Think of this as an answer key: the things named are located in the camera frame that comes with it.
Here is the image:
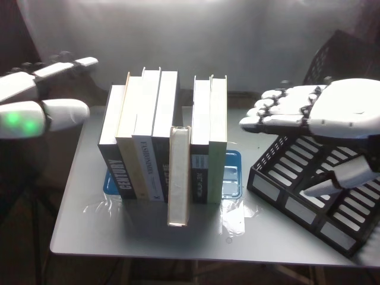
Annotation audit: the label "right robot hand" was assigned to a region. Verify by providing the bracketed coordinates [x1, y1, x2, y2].
[239, 77, 380, 199]

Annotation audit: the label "black mesh crate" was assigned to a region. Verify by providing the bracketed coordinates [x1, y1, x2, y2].
[302, 29, 380, 87]

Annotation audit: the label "black tripod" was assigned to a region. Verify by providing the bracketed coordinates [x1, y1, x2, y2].
[0, 166, 63, 285]

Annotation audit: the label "black backdrop curtain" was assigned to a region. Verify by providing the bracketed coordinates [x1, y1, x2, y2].
[0, 0, 42, 72]

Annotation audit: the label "black book with white label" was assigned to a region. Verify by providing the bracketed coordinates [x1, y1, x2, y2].
[189, 75, 213, 205]

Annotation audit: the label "pale green book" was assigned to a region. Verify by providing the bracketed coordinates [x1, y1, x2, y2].
[207, 74, 229, 204]

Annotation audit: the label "pale yellow paperback book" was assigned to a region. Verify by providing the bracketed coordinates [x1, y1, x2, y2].
[115, 71, 149, 199]

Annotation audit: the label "blue transparent bookend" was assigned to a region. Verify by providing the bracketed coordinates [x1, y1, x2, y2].
[102, 150, 244, 200]

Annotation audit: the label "black Let It Be book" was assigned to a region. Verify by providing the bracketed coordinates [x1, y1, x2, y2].
[151, 70, 181, 202]

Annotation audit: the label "black Century book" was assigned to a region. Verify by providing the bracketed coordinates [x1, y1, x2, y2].
[97, 84, 139, 200]

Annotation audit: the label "cream hardcover book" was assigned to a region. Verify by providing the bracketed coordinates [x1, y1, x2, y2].
[166, 125, 192, 228]

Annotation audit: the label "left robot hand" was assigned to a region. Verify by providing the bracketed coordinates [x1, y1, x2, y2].
[0, 52, 99, 140]

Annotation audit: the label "white Fashionopolis book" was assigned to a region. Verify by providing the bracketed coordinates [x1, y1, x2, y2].
[132, 66, 166, 202]

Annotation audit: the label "black slotted file tray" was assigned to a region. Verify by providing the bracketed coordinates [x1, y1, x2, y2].
[246, 130, 380, 258]

